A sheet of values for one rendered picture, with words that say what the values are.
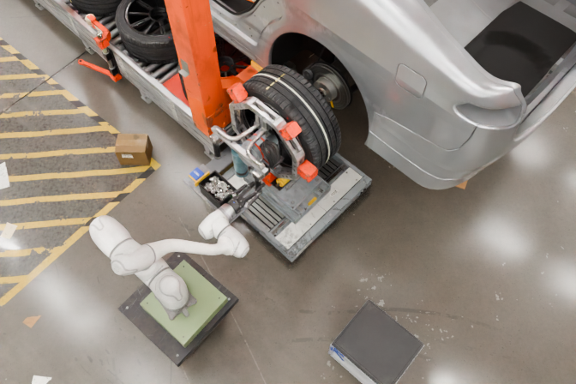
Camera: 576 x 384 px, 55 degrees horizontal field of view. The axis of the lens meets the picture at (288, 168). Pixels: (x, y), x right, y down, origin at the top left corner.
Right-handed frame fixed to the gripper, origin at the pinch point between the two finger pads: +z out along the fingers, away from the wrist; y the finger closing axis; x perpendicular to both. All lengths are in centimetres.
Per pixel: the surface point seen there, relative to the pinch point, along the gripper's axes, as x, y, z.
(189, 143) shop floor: -83, -99, 20
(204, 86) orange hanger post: 19, -60, 17
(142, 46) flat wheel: -37, -160, 37
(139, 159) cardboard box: -74, -110, -17
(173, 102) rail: -44, -110, 22
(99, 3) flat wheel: -40, -224, 44
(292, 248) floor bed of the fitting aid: -75, 18, 10
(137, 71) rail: -44, -150, 22
